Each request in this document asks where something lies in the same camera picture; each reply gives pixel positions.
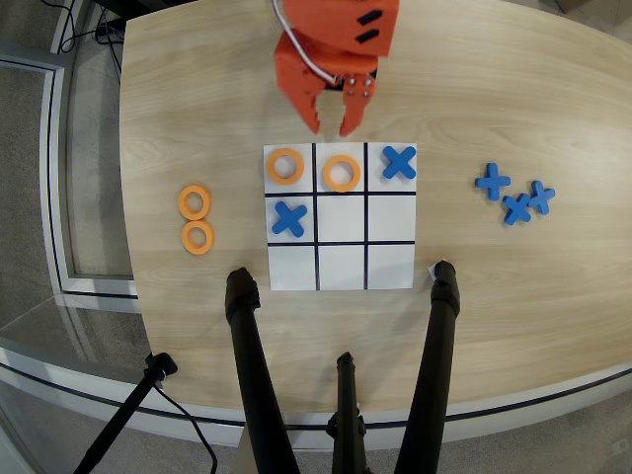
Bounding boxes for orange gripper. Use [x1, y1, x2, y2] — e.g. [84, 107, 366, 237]
[274, 33, 381, 139]

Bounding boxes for orange foam ring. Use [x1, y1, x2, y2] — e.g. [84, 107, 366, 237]
[181, 219, 216, 256]
[266, 147, 305, 187]
[322, 154, 362, 194]
[178, 185, 213, 221]

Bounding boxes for blue foam cross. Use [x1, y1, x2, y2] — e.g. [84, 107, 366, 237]
[502, 193, 533, 226]
[271, 200, 309, 237]
[474, 163, 513, 202]
[527, 180, 557, 216]
[381, 145, 419, 181]

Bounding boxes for white tic-tac-toe board sheet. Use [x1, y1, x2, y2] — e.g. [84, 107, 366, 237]
[263, 142, 419, 292]

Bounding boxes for thick black tripod leg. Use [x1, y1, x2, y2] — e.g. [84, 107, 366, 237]
[393, 260, 462, 474]
[224, 267, 300, 474]

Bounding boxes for white framed glass panel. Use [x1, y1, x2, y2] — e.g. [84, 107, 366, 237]
[0, 53, 142, 302]

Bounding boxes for thin black tripod leg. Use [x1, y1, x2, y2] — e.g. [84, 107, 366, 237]
[325, 351, 369, 474]

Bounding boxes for slim black stand pole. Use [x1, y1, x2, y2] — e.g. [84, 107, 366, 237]
[72, 352, 179, 474]

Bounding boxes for white servo cable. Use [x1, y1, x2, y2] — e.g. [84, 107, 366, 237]
[272, 0, 343, 86]

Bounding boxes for black floor cables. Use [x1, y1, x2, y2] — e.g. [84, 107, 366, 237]
[51, 0, 124, 75]

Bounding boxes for black stand cable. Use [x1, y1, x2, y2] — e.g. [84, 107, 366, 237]
[151, 383, 219, 474]

